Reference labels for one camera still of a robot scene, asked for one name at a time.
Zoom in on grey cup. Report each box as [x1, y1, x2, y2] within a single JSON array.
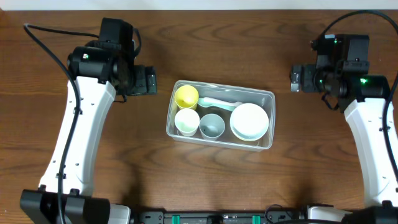
[[199, 113, 226, 140]]

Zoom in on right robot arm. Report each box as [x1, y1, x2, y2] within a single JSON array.
[[290, 65, 397, 223]]

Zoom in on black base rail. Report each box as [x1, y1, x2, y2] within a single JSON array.
[[133, 203, 343, 224]]

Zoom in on white cup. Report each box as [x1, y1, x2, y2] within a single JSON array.
[[174, 108, 200, 137]]

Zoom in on mint green spoon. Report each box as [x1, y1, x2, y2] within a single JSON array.
[[198, 98, 236, 111]]

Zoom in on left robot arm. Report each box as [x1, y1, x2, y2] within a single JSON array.
[[20, 47, 157, 223]]

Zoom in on clear plastic container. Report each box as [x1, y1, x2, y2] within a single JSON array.
[[165, 80, 275, 152]]

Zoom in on pink fork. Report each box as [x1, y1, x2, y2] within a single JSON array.
[[203, 97, 242, 107]]

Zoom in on white bowl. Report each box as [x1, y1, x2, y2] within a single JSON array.
[[229, 103, 270, 141]]

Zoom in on yellow cup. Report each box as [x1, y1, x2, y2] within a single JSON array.
[[174, 85, 199, 110]]

